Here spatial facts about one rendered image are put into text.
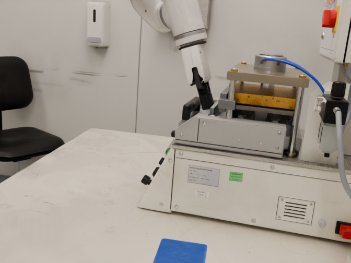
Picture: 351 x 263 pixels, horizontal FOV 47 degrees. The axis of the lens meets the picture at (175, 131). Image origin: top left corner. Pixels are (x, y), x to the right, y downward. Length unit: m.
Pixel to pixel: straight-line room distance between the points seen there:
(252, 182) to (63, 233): 0.43
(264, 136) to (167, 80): 1.66
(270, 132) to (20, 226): 0.59
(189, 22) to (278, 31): 1.47
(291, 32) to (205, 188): 1.65
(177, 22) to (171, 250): 0.55
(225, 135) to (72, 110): 1.92
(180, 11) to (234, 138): 0.35
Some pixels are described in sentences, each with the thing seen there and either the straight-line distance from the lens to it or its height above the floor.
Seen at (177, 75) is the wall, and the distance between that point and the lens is 2.52.
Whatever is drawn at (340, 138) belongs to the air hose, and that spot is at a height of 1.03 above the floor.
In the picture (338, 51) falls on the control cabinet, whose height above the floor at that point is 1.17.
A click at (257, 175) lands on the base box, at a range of 0.94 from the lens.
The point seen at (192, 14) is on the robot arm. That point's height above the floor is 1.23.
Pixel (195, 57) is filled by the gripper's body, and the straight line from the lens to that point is 1.03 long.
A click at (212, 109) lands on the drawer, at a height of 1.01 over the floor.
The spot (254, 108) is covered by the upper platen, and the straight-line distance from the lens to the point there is 0.97.
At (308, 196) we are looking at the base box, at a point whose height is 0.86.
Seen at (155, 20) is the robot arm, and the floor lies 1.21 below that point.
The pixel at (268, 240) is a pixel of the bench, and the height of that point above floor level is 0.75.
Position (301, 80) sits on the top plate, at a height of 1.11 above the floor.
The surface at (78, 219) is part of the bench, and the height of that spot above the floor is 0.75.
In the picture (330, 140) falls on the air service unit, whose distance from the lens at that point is 0.83.
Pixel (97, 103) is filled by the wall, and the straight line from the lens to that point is 2.68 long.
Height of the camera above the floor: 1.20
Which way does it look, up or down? 14 degrees down
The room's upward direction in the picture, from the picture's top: 4 degrees clockwise
